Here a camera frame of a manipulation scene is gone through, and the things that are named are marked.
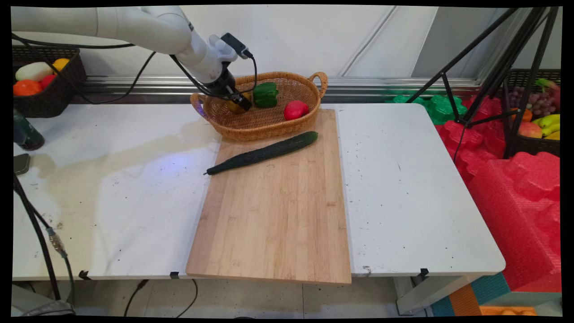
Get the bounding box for light wicker basket with handles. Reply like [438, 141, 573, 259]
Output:
[190, 72, 328, 142]

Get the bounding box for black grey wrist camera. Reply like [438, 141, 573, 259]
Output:
[220, 32, 254, 60]

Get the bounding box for white oblong vegetable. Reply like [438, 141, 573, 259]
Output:
[15, 62, 54, 82]

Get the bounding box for green bell pepper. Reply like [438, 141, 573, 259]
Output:
[252, 82, 279, 109]

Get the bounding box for black tripod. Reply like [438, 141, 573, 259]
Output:
[406, 7, 560, 160]

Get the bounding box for large red foam block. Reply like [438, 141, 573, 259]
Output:
[466, 152, 562, 292]

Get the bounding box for dark woven basket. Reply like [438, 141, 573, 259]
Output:
[13, 46, 87, 118]

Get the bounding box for orange tomato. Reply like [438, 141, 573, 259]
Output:
[13, 79, 43, 97]

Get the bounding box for purple grapes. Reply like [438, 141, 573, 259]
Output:
[509, 86, 557, 117]

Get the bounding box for black device with cables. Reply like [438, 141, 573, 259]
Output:
[22, 300, 77, 317]

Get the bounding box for peach coloured fruit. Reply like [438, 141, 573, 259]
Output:
[518, 121, 543, 139]

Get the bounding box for dark fruit crate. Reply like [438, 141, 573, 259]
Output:
[501, 69, 561, 157]

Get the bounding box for cable with metal connector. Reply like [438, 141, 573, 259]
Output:
[13, 188, 75, 306]

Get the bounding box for red apple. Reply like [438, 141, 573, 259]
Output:
[283, 100, 310, 121]

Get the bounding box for black phone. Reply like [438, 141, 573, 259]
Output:
[13, 153, 31, 176]

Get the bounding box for yellow green bananas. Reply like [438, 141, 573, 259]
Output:
[531, 114, 561, 140]

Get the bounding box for wooden cutting board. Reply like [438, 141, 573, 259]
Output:
[186, 109, 352, 285]

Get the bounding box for aluminium wall rail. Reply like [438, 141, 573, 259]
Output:
[78, 75, 484, 97]

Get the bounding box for red green fruit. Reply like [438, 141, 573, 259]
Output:
[535, 79, 561, 108]

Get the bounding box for white table leg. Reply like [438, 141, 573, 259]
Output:
[394, 274, 483, 315]

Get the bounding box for yellow bell pepper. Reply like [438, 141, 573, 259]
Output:
[226, 92, 253, 114]

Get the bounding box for red foam pieces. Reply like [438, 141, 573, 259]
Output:
[434, 95, 509, 180]

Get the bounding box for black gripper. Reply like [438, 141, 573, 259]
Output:
[204, 67, 253, 112]

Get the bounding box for dark green cucumber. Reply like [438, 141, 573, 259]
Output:
[204, 131, 319, 176]

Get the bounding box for dark green bottle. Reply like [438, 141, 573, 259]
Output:
[13, 109, 45, 151]

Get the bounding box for teal orange foam mat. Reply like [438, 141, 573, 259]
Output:
[430, 271, 562, 317]

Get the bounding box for orange foam piece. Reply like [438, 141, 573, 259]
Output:
[479, 306, 539, 317]

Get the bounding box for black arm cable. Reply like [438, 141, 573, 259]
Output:
[12, 34, 259, 105]

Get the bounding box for thick black cable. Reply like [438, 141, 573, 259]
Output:
[13, 175, 61, 300]

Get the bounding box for thin black floor cable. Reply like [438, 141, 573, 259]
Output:
[123, 279, 199, 318]

